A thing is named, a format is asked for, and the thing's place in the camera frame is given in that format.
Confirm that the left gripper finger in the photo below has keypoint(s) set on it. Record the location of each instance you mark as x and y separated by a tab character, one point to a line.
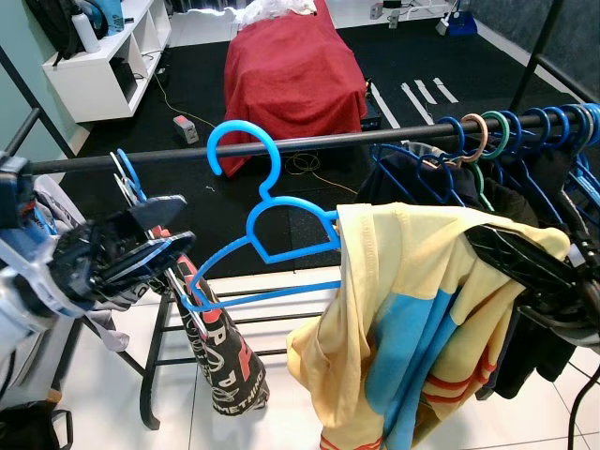
150	216
145	258

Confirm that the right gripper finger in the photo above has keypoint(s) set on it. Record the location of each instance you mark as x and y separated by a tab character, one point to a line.
520	253
562	314

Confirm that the yellow and blue shirt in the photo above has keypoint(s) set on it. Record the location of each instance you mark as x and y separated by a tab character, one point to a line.
394	281

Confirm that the green plastic hanger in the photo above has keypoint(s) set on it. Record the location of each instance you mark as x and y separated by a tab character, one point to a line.
506	129

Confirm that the beige plastic hanger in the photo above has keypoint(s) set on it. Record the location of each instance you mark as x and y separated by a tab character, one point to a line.
483	131

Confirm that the small grey floor box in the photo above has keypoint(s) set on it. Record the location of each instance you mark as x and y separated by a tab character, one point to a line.
186	128

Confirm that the light grey garment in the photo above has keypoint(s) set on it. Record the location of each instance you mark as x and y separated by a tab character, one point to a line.
28	366

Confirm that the dark navy garment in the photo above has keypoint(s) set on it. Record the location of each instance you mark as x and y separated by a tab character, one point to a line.
412	183

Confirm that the black red printed shirt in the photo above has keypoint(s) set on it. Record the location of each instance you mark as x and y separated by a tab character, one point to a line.
225	366

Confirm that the white shelf unit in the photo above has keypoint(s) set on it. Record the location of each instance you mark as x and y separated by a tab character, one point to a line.
94	84

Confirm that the white bottle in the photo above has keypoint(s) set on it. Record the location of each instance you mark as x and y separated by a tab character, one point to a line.
86	33

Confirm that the teal object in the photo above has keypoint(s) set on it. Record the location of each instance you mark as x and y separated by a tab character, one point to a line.
108	11

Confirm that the black backpack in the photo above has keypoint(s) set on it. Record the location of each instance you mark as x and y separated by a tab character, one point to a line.
52	28

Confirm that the blue floor device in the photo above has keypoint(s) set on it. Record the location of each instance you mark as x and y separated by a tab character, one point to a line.
459	23

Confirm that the white crumpled cloth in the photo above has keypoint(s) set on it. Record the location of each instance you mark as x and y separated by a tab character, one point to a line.
272	9

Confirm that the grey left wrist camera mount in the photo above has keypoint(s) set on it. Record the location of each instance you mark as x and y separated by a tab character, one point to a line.
28	286

